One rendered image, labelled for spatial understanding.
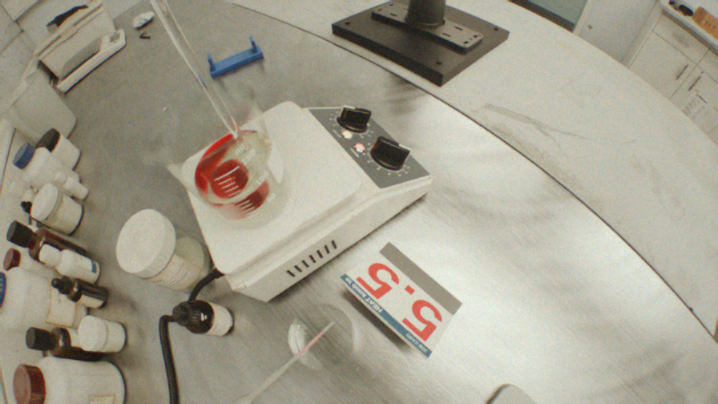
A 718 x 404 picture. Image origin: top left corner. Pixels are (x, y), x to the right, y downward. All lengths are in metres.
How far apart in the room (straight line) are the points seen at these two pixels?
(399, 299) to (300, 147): 0.14
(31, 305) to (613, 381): 0.60
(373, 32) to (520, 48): 0.28
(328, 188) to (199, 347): 0.20
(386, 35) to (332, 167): 0.33
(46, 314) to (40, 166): 0.24
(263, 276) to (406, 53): 0.36
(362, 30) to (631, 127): 0.50
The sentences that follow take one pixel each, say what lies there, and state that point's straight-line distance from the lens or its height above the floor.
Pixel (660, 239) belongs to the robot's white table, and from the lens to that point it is 0.46.
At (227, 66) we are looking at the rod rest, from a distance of 0.53.
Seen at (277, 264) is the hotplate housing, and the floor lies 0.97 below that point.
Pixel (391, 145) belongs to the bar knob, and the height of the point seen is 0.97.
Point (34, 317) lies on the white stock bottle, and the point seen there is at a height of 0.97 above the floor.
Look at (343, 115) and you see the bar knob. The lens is 0.27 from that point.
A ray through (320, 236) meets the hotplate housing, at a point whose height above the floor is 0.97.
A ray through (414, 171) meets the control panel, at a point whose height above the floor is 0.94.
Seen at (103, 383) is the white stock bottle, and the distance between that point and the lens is 0.36.
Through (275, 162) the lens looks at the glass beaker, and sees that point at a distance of 0.17.
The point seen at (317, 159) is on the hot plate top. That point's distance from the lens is 0.21.
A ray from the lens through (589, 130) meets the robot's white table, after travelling 0.48.
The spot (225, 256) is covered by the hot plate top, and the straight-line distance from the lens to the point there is 0.20.
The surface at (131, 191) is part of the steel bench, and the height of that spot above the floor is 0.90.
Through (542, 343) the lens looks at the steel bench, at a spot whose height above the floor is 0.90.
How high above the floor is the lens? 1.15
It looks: 62 degrees down
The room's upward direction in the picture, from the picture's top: 7 degrees counter-clockwise
